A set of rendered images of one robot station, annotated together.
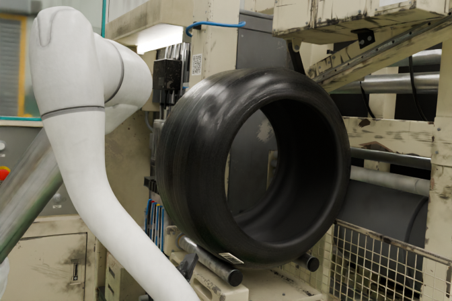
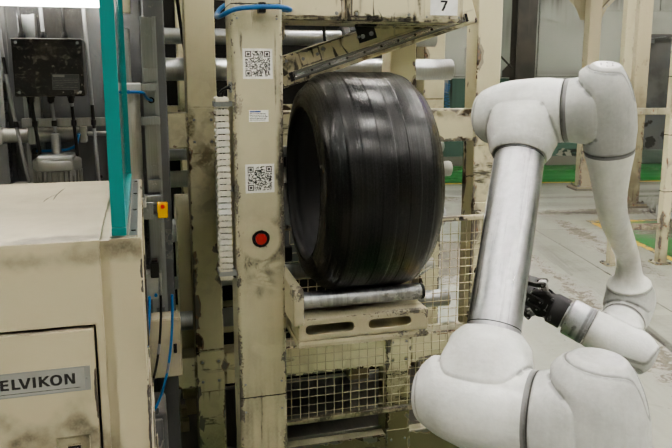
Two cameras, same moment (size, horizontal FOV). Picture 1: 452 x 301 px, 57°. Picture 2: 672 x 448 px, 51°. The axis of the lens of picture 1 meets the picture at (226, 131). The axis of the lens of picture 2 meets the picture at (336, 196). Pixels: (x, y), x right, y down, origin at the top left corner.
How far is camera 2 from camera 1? 199 cm
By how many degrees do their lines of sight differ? 75
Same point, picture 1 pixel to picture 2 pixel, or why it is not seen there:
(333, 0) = not seen: outside the picture
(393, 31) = (395, 30)
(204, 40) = (277, 31)
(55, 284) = not seen: outside the picture
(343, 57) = (337, 49)
